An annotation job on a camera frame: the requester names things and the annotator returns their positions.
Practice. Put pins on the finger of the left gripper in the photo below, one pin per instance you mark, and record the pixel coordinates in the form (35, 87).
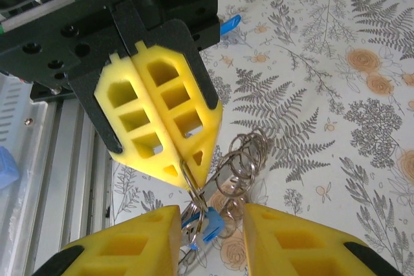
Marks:
(181, 72)
(106, 101)

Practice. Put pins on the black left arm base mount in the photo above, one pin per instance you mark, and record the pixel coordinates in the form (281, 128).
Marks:
(42, 95)

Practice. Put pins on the small clear plastic item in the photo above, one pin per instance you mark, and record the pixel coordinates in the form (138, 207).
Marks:
(8, 169)

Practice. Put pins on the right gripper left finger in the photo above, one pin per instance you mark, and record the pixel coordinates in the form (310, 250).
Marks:
(155, 224)

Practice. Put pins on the key with blue tag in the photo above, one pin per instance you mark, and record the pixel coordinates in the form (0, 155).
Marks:
(231, 24)
(211, 224)

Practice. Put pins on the aluminium front rail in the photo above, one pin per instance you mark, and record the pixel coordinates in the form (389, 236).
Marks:
(64, 159)

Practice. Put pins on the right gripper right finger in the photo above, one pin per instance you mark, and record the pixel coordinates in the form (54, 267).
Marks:
(265, 234)

